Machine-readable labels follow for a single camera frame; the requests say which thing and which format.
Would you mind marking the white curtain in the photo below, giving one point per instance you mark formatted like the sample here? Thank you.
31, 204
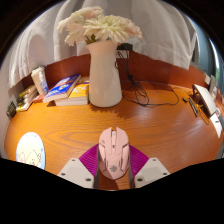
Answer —
160, 26

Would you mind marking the round cartoon-print mouse pad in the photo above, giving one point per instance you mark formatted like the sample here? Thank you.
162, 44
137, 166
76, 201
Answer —
30, 150

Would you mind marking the clear spray bottle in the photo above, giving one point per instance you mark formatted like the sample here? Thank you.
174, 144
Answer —
44, 85

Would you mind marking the yellow and black book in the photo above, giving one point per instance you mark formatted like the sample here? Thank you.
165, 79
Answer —
28, 90

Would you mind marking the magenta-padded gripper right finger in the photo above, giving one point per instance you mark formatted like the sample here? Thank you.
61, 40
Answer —
151, 171

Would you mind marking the dark green mug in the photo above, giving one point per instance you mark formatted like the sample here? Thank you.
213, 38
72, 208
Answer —
11, 110

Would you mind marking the bunch of white flowers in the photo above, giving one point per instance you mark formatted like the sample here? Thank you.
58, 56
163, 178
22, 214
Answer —
106, 26

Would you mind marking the blue-cover book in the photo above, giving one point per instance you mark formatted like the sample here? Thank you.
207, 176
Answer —
61, 87

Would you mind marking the black power adapter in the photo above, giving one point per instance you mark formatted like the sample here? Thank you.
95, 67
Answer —
125, 47

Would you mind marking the white laptop on stand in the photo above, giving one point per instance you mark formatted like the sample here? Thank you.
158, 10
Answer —
204, 98

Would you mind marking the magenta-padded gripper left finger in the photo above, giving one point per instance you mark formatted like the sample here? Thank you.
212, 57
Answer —
75, 171

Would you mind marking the white lidded cup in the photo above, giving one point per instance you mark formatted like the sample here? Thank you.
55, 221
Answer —
36, 80

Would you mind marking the pink computer mouse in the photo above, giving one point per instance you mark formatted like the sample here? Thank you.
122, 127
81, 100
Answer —
113, 151

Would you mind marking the small black bar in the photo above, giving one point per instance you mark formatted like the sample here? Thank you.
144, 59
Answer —
193, 106

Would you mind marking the white paper sheet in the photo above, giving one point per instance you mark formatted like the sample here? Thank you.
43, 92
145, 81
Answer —
217, 125

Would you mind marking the white ceramic vase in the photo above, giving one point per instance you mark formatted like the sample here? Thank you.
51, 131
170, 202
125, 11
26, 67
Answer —
104, 76

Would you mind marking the yellow-cover book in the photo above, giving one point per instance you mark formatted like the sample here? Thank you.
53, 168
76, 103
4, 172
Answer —
78, 95

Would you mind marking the red-brown flat book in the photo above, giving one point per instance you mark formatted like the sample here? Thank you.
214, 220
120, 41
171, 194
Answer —
38, 98

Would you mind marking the yellow and white book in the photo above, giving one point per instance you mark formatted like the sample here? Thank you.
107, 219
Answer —
24, 106

